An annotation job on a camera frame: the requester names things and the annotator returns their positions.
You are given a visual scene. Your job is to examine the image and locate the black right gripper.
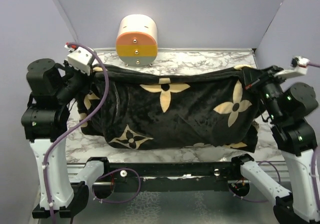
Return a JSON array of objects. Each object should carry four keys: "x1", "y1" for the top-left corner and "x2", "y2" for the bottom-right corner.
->
[{"x1": 242, "y1": 63, "x2": 288, "y2": 121}]

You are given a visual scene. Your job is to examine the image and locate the black pillowcase with cream flowers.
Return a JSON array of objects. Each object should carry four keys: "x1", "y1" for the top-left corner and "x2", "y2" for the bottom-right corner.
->
[{"x1": 76, "y1": 65, "x2": 261, "y2": 153}]

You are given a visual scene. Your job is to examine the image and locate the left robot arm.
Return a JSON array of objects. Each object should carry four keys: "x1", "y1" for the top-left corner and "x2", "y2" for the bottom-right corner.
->
[{"x1": 21, "y1": 58, "x2": 111, "y2": 219}]

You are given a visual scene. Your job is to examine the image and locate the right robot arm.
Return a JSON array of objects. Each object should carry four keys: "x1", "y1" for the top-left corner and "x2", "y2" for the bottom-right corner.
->
[{"x1": 229, "y1": 64, "x2": 320, "y2": 224}]

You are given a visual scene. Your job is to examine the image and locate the striped cylindrical drawer container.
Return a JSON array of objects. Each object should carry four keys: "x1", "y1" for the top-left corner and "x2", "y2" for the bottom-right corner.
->
[{"x1": 115, "y1": 14, "x2": 158, "y2": 68}]

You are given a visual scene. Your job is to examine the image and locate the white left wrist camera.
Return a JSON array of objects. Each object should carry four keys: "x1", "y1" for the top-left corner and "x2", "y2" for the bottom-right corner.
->
[{"x1": 64, "y1": 42, "x2": 96, "y2": 76}]

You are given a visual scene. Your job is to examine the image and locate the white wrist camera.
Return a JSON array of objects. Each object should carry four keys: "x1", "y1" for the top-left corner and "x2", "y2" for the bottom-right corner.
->
[
  {"x1": 274, "y1": 56, "x2": 311, "y2": 79},
  {"x1": 64, "y1": 42, "x2": 96, "y2": 76}
]

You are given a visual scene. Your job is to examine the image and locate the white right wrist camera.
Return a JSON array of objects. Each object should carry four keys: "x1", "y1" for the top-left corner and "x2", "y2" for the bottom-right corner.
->
[{"x1": 274, "y1": 56, "x2": 311, "y2": 79}]

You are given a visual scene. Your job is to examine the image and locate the aluminium frame rail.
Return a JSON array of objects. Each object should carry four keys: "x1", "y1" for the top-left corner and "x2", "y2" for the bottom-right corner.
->
[{"x1": 67, "y1": 161, "x2": 290, "y2": 183}]

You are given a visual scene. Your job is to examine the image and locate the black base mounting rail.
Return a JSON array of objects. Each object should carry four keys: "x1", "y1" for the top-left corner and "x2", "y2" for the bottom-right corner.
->
[{"x1": 92, "y1": 157, "x2": 243, "y2": 198}]

